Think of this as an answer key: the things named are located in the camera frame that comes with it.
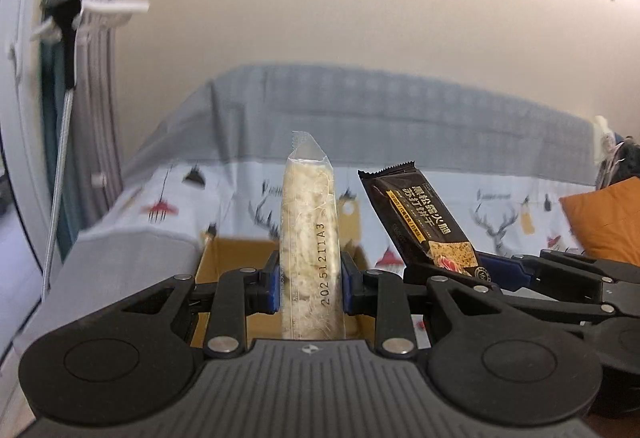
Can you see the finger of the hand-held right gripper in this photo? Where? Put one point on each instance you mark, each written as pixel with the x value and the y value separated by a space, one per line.
pixel 560 270
pixel 550 307

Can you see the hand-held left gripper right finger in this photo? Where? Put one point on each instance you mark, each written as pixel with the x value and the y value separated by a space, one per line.
pixel 349 290

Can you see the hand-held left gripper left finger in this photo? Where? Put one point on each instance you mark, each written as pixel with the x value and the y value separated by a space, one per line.
pixel 273 289

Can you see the cardboard box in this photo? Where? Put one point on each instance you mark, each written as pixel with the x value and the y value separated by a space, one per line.
pixel 227 260

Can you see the clear rice snack packet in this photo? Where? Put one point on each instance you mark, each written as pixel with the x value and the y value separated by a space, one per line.
pixel 307 238

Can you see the black cracker packet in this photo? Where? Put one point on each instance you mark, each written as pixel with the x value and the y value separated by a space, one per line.
pixel 425 218

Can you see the orange pillow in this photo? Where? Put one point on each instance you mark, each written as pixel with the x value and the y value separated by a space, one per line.
pixel 607 218

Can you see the deer print blanket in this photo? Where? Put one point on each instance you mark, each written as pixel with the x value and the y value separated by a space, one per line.
pixel 450 198

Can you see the grey cloth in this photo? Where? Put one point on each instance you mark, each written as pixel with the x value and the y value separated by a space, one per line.
pixel 375 113

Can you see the metal pole stand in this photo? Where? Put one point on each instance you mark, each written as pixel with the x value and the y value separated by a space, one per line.
pixel 64 118

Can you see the white plastic clip holder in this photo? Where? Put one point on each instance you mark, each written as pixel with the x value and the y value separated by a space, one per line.
pixel 107 11

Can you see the white window frame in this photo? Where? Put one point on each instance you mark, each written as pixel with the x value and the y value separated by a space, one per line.
pixel 20 118

